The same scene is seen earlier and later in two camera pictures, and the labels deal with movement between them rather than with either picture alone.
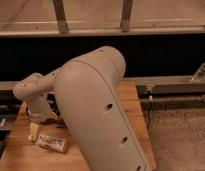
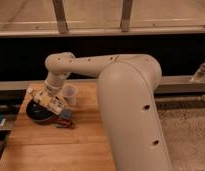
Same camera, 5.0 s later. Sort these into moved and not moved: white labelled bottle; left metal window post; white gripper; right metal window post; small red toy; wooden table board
Moved: white labelled bottle; white gripper
Not moved: small red toy; wooden table board; right metal window post; left metal window post
